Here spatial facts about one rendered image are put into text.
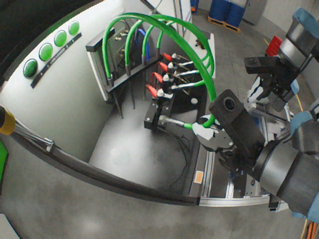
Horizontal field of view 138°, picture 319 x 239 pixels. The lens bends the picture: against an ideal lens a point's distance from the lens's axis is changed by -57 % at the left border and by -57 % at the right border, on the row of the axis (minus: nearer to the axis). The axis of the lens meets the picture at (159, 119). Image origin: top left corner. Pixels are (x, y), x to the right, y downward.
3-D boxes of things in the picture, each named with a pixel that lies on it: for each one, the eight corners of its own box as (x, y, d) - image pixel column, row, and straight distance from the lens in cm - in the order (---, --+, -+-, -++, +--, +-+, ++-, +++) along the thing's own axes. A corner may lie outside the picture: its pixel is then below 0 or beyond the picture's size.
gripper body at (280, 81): (280, 101, 45) (304, 76, 41) (261, 90, 40) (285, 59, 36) (275, 83, 50) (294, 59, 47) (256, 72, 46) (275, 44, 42)
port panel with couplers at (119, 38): (122, 65, 74) (115, 10, 59) (116, 64, 75) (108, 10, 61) (132, 52, 83) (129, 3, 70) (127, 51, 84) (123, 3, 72)
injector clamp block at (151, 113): (162, 139, 73) (166, 126, 59) (144, 133, 74) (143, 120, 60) (176, 90, 91) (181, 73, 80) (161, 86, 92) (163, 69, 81)
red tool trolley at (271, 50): (262, 54, 492) (274, 35, 472) (269, 56, 529) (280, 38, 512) (275, 70, 461) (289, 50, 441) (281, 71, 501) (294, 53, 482)
